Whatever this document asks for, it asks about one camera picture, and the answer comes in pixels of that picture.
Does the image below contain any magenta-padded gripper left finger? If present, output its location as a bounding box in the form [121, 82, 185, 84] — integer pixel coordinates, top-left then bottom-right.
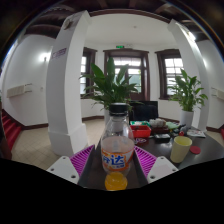
[46, 143, 103, 187]

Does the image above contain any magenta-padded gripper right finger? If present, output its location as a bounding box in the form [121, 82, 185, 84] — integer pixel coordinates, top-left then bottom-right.
[133, 144, 179, 187]

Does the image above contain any clear orange soda bottle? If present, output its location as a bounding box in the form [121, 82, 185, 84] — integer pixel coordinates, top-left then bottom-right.
[100, 102, 136, 192]

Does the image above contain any pale yellow cup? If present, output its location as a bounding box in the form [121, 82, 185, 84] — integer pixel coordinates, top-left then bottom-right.
[169, 135, 193, 164]

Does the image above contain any small black flat device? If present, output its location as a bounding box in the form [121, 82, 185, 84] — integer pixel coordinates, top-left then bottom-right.
[153, 133, 172, 144]

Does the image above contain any flat round red coaster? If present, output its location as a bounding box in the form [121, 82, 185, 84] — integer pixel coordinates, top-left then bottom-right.
[189, 145, 202, 155]

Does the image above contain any red plastic basket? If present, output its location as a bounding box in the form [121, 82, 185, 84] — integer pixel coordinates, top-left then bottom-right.
[129, 124, 153, 139]

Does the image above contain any green folded cloth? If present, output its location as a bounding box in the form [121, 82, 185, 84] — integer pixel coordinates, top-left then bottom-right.
[165, 121, 180, 131]

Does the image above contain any tray of small white cups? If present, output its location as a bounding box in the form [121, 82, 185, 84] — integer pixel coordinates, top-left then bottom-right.
[149, 118, 168, 130]

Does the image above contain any white printed booklet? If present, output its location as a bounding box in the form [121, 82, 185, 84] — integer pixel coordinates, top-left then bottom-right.
[186, 129, 207, 138]

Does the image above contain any green box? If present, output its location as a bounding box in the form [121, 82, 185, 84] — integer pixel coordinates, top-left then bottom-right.
[129, 120, 151, 127]

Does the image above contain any red carpeted staircase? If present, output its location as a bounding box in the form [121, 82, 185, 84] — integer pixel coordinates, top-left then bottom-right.
[0, 109, 23, 152]

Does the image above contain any potted plant in white pot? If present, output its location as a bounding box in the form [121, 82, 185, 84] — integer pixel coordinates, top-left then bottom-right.
[167, 69, 209, 129]
[79, 56, 139, 125]

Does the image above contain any dark wooden glazed door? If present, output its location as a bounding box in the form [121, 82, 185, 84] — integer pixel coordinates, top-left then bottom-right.
[103, 49, 151, 103]

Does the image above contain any purple pillar sign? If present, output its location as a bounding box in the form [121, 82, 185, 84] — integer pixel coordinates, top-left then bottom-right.
[51, 47, 68, 61]

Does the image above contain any white wall heater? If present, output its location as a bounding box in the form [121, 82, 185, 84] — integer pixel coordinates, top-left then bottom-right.
[6, 83, 33, 99]
[211, 87, 224, 101]

